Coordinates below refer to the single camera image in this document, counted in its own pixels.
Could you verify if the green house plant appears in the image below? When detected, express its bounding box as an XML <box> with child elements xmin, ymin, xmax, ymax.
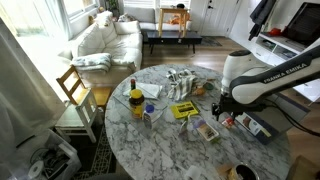
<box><xmin>105</xmin><ymin>0</ymin><xmax>120</xmax><ymax>18</ymax></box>

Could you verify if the bright window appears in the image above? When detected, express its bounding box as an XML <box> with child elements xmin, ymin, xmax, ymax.
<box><xmin>61</xmin><ymin>0</ymin><xmax>101</xmax><ymax>21</ymax></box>

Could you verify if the black coffee table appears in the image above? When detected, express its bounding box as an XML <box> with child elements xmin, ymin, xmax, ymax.
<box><xmin>146</xmin><ymin>30</ymin><xmax>203</xmax><ymax>55</ymax></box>

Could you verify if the blue cap clear bottle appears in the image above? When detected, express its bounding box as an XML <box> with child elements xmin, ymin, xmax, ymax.
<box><xmin>142</xmin><ymin>104</ymin><xmax>156</xmax><ymax>129</ymax></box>

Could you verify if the white door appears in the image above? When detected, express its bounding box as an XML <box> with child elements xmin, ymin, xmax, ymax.
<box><xmin>199</xmin><ymin>0</ymin><xmax>241</xmax><ymax>37</ymax></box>

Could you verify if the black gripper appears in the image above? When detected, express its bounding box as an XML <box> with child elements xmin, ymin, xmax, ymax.
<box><xmin>211</xmin><ymin>94</ymin><xmax>242</xmax><ymax>122</ymax></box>

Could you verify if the green round lid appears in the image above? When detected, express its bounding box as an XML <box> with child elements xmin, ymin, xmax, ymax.
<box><xmin>203</xmin><ymin>81</ymin><xmax>215</xmax><ymax>91</ymax></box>

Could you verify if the clear glass tray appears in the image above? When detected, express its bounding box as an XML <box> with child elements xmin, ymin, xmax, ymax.
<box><xmin>112</xmin><ymin>87</ymin><xmax>169</xmax><ymax>134</ymax></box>

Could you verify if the light grey sofa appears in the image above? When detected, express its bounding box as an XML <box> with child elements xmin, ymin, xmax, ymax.
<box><xmin>123</xmin><ymin>6</ymin><xmax>193</xmax><ymax>33</ymax></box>

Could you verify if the open tin can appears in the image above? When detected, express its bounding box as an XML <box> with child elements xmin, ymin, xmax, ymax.
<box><xmin>229</xmin><ymin>162</ymin><xmax>261</xmax><ymax>180</ymax></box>

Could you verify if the orange toy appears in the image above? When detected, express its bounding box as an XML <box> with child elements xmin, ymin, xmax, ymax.
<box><xmin>168</xmin><ymin>13</ymin><xmax>191</xmax><ymax>26</ymax></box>

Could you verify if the white sofa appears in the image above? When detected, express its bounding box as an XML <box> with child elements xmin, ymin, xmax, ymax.
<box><xmin>58</xmin><ymin>10</ymin><xmax>144</xmax><ymax>84</ymax></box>

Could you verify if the white sheer curtain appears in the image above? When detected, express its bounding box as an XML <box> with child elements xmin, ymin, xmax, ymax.
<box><xmin>0</xmin><ymin>18</ymin><xmax>68</xmax><ymax>180</ymax></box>

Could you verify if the small tan wood block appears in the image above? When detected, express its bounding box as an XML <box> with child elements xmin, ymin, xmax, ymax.
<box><xmin>215</xmin><ymin>164</ymin><xmax>231</xmax><ymax>179</ymax></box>

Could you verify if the folded grey white blanket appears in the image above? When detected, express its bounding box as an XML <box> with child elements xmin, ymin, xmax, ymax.
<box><xmin>70</xmin><ymin>52</ymin><xmax>113</xmax><ymax>74</ymax></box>

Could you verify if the floral cushion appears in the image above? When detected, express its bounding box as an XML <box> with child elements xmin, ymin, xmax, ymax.
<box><xmin>117</xmin><ymin>13</ymin><xmax>136</xmax><ymax>23</ymax></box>

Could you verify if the grey door mat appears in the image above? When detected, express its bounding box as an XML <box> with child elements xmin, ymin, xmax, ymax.
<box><xmin>199</xmin><ymin>35</ymin><xmax>223</xmax><ymax>48</ymax></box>

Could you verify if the patterned sofa pillow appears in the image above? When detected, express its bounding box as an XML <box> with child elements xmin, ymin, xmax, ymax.
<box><xmin>94</xmin><ymin>10</ymin><xmax>114</xmax><ymax>28</ymax></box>

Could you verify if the striped dish towel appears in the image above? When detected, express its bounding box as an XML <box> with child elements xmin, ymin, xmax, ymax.
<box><xmin>165</xmin><ymin>68</ymin><xmax>198</xmax><ymax>102</ymax></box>

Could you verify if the red object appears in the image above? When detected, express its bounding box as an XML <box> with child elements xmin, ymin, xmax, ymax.
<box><xmin>268</xmin><ymin>27</ymin><xmax>282</xmax><ymax>37</ymax></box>

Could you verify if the brown cardboard box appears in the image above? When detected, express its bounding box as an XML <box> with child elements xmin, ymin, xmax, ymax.
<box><xmin>286</xmin><ymin>154</ymin><xmax>320</xmax><ymax>180</ymax></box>

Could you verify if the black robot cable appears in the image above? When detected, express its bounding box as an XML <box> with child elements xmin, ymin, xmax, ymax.
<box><xmin>264</xmin><ymin>99</ymin><xmax>320</xmax><ymax>138</ymax></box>

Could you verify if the clear plastic card tray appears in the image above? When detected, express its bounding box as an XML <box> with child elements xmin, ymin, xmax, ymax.
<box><xmin>191</xmin><ymin>114</ymin><xmax>221</xmax><ymax>144</ymax></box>

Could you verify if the light wooden stool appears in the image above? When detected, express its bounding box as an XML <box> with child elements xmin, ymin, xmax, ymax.
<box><xmin>157</xmin><ymin>7</ymin><xmax>188</xmax><ymax>38</ymax></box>

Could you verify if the black TV screen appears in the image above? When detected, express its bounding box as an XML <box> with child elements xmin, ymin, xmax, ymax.
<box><xmin>286</xmin><ymin>2</ymin><xmax>320</xmax><ymax>47</ymax></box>

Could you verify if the white tape roll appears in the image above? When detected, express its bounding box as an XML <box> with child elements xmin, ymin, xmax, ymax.
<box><xmin>27</xmin><ymin>160</ymin><xmax>44</xmax><ymax>178</ymax></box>

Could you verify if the orange glass jar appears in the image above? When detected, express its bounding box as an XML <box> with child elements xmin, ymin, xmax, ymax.
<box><xmin>193</xmin><ymin>84</ymin><xmax>206</xmax><ymax>97</ymax></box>

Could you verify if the white folded napkin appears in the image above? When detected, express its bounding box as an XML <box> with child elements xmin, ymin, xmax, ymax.
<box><xmin>122</xmin><ymin>82</ymin><xmax>164</xmax><ymax>100</ymax></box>

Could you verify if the small white cup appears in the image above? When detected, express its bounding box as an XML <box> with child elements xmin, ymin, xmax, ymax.
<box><xmin>184</xmin><ymin>164</ymin><xmax>202</xmax><ymax>180</ymax></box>

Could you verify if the clear plastic storage bin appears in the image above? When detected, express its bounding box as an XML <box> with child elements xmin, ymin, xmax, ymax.
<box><xmin>6</xmin><ymin>129</ymin><xmax>82</xmax><ymax>180</ymax></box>

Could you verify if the dark patterned floor rug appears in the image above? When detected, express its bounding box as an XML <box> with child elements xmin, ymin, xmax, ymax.
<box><xmin>71</xmin><ymin>123</ymin><xmax>118</xmax><ymax>180</ymax></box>

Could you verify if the wooden chair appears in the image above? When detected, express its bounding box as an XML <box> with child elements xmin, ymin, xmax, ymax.
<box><xmin>54</xmin><ymin>88</ymin><xmax>101</xmax><ymax>144</ymax></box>
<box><xmin>55</xmin><ymin>64</ymin><xmax>113</xmax><ymax>108</ymax></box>

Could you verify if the dark hanging jacket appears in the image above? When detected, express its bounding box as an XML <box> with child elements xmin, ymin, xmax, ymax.
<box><xmin>248</xmin><ymin>0</ymin><xmax>278</xmax><ymax>42</ymax></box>

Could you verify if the yellow flat card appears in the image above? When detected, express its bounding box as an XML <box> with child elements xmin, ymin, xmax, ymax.
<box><xmin>169</xmin><ymin>100</ymin><xmax>200</xmax><ymax>120</ymax></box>

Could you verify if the small red lid container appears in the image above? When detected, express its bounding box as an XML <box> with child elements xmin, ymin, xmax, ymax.
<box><xmin>221</xmin><ymin>116</ymin><xmax>236</xmax><ymax>130</ymax></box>

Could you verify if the yellow lid dark jar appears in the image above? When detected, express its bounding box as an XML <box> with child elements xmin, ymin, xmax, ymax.
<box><xmin>128</xmin><ymin>88</ymin><xmax>146</xmax><ymax>120</ymax></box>

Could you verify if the white TV stand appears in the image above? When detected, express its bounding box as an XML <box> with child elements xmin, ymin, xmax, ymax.
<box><xmin>242</xmin><ymin>32</ymin><xmax>308</xmax><ymax>66</ymax></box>

